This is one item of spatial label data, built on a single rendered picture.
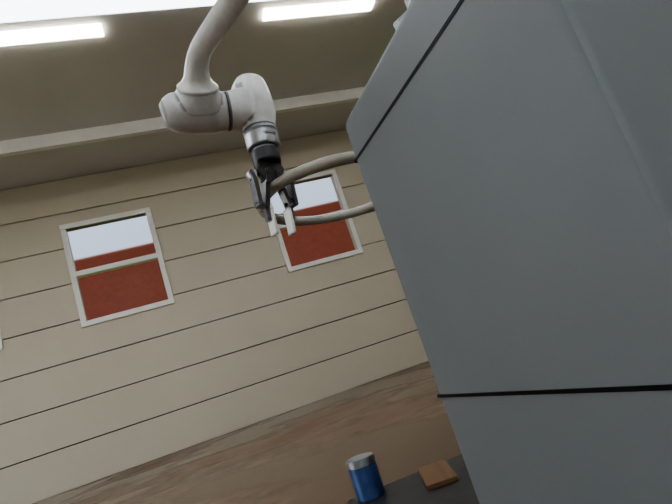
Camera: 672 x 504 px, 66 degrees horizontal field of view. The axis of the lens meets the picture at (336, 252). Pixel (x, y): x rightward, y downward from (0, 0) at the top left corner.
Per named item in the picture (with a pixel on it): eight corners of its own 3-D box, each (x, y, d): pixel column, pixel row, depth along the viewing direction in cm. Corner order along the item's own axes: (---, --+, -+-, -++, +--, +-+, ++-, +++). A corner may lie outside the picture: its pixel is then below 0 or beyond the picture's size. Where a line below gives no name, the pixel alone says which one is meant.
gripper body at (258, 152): (256, 142, 129) (264, 176, 128) (285, 144, 135) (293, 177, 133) (243, 155, 135) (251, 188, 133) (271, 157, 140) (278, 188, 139)
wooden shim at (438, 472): (418, 472, 183) (417, 467, 183) (445, 463, 183) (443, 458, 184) (428, 490, 159) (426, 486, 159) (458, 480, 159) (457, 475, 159)
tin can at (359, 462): (370, 490, 180) (358, 453, 183) (391, 488, 174) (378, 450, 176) (351, 503, 173) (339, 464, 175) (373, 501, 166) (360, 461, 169)
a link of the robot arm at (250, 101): (275, 138, 143) (228, 142, 138) (263, 88, 146) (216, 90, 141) (283, 118, 133) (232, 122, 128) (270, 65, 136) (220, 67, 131)
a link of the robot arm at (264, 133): (283, 123, 135) (288, 144, 134) (266, 139, 142) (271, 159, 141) (252, 120, 130) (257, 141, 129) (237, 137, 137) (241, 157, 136)
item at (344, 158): (381, 218, 179) (379, 210, 180) (458, 152, 135) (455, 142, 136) (242, 234, 160) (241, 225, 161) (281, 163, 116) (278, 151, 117)
